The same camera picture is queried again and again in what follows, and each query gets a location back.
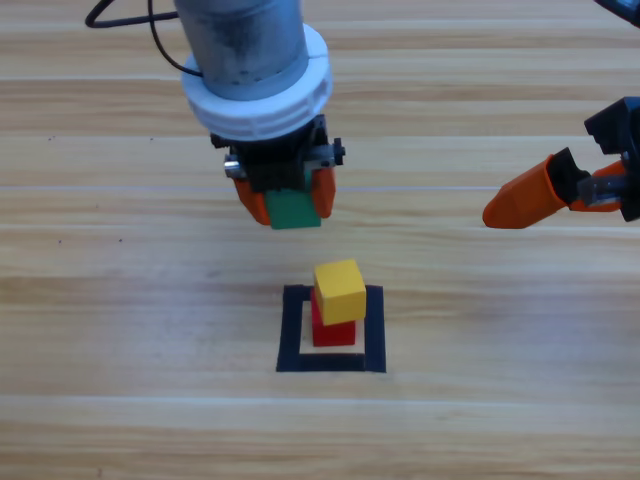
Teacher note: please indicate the yellow wooden block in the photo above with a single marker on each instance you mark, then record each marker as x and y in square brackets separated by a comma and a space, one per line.
[340, 292]

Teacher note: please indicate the black tape square outline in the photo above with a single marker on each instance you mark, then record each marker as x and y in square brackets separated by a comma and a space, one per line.
[330, 363]

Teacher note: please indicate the red wooden block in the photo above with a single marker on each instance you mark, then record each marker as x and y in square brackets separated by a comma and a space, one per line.
[334, 334]

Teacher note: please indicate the green wooden block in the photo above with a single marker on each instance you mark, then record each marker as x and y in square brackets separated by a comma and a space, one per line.
[292, 212]

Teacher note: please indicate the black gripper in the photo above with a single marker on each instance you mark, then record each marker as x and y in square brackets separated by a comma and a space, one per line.
[630, 135]
[275, 165]

